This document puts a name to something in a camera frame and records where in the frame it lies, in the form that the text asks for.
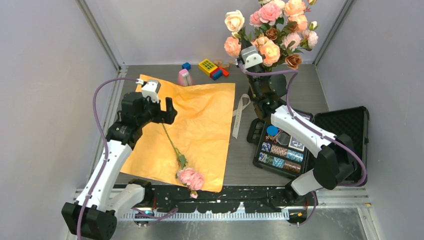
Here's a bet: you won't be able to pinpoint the peach peony flower stem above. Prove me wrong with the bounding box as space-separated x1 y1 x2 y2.
224 36 241 58

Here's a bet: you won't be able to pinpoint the blue toy block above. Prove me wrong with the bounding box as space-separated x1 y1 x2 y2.
181 62 192 71

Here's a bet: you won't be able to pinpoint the blue round chip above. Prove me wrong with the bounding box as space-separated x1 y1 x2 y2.
266 125 279 137

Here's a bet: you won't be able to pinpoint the orange yellow wrapping paper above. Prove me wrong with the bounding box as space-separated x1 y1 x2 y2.
121 80 236 192

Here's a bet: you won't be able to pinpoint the single cream rose stem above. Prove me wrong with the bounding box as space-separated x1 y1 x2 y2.
224 10 245 39

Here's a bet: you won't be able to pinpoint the red blue toy blocks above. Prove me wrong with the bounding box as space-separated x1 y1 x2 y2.
209 67 230 81

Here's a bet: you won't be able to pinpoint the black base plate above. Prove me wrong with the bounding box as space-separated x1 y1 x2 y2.
135 185 314 214

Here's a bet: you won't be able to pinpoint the wooden toy pieces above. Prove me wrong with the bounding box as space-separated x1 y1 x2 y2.
213 60 234 69

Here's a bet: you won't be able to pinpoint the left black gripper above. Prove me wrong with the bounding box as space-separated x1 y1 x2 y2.
137 94 177 127

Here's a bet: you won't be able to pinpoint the black poker chip case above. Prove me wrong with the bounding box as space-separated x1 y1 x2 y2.
246 105 371 187

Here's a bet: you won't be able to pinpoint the pink flowers in vase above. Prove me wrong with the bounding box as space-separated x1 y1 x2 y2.
244 0 319 72

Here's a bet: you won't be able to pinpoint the pink metronome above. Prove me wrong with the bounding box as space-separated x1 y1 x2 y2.
177 69 194 87

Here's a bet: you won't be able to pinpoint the orange flower bouquet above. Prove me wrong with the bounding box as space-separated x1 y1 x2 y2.
161 122 205 199

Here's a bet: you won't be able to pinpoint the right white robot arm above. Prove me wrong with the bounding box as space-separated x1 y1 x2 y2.
237 41 367 205

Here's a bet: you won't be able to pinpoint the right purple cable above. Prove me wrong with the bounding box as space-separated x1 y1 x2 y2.
237 62 369 228

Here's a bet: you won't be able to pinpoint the yellow toy block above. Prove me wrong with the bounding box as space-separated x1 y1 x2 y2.
198 59 218 76

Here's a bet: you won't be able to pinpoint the cream printed ribbon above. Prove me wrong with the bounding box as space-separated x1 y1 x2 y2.
232 93 251 139

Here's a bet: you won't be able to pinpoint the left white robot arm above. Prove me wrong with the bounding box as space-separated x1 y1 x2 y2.
61 78 177 240

